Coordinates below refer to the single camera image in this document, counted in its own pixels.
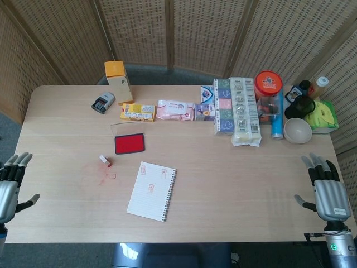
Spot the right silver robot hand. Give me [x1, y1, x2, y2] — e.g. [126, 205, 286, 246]
[294, 152, 351, 230]

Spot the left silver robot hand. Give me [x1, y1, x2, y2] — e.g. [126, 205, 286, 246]
[0, 151, 41, 224]

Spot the dark robot base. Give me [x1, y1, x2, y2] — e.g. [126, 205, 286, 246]
[111, 242, 232, 268]

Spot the white spiral notebook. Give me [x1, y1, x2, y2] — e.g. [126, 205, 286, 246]
[126, 161, 178, 223]

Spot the beige bowl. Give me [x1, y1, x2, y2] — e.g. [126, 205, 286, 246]
[283, 117, 313, 145]

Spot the green tissue pack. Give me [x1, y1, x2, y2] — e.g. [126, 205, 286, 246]
[303, 99, 340, 135]

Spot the blue cylindrical tube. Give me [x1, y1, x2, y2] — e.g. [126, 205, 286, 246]
[271, 90, 285, 140]

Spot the black dark green cup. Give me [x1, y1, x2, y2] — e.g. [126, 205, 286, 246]
[284, 95, 316, 120]

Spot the dark bottle blue label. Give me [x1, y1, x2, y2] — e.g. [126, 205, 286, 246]
[287, 79, 312, 102]

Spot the yellow bottle white cap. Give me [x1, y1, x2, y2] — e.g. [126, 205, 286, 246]
[307, 76, 330, 101]

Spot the pale yellow wrapped pack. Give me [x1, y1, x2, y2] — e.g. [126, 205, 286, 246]
[229, 76, 263, 148]

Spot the clear jar orange lid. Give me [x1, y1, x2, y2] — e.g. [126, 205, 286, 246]
[253, 70, 284, 125]

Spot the red ink pad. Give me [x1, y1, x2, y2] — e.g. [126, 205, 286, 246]
[110, 121, 146, 155]

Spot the grey self-inking date stamper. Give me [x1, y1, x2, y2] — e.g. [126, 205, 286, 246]
[90, 92, 116, 115]

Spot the multicolour pocket tissue pack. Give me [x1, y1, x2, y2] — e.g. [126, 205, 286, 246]
[213, 78, 234, 136]

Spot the flat yellow printed box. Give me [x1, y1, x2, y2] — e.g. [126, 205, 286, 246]
[120, 103, 156, 123]

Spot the small purple box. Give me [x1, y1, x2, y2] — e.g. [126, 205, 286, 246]
[194, 103, 215, 122]

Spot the tall yellow carton box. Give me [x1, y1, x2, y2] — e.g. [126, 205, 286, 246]
[104, 60, 134, 106]

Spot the white blue shield box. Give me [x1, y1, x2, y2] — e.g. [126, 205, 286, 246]
[199, 84, 215, 105]

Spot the pink wet wipes pack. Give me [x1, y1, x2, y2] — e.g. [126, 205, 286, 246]
[155, 99, 195, 122]

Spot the wicker folding screen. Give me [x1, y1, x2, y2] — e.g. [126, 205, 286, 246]
[0, 0, 357, 168]

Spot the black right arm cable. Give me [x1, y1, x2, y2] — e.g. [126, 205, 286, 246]
[303, 231, 329, 241]

